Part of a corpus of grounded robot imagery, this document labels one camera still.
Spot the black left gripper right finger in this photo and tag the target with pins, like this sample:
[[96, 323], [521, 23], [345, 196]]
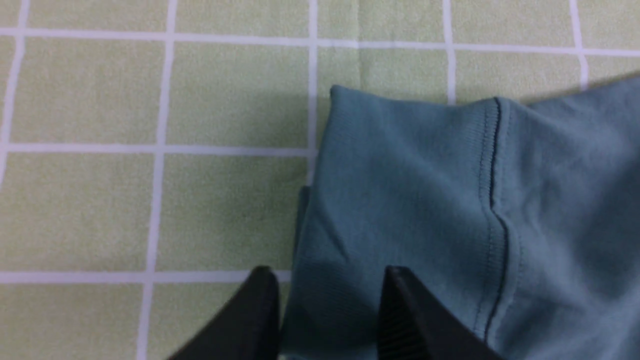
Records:
[[413, 324]]

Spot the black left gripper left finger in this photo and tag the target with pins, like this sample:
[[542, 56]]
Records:
[[248, 326]]

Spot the green long-sleeve top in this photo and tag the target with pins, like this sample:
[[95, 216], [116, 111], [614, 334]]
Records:
[[523, 220]]

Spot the green checkered tablecloth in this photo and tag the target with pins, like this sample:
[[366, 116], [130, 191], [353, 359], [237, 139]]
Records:
[[152, 150]]

